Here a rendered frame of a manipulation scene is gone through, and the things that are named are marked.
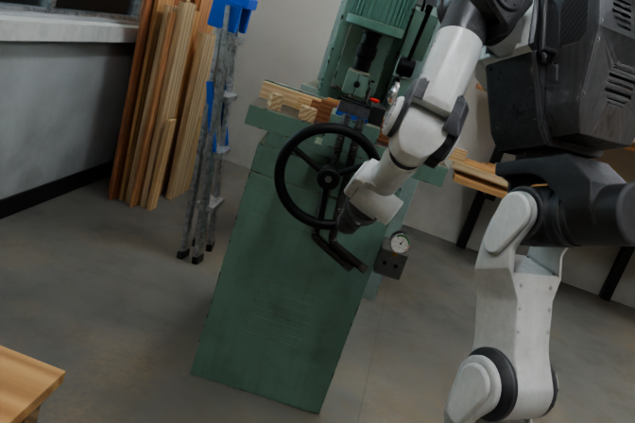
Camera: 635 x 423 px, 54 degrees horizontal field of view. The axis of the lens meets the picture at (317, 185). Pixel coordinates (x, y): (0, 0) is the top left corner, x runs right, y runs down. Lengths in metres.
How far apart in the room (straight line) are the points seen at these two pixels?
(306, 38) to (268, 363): 2.73
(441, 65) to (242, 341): 1.20
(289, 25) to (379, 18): 2.55
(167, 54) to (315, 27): 1.45
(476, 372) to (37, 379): 0.80
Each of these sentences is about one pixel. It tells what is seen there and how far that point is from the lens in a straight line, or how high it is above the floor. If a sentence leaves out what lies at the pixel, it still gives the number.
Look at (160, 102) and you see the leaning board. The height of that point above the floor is 0.55.
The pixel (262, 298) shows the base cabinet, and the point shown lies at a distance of 1.98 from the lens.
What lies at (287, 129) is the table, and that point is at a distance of 1.82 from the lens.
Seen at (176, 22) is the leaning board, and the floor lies 0.94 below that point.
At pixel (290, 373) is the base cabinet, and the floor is 0.11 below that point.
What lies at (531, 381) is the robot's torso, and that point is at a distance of 1.36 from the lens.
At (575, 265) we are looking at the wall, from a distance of 4.61.
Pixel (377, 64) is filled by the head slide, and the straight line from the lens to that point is 2.04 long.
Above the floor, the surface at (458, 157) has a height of 0.92.
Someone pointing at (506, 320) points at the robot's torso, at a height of 0.75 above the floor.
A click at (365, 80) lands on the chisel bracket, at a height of 1.05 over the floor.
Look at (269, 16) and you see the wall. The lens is 4.42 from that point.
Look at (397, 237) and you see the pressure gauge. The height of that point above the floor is 0.67.
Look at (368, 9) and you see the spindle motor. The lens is 1.87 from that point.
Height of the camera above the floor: 1.21
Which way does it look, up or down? 15 degrees down
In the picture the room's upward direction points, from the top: 18 degrees clockwise
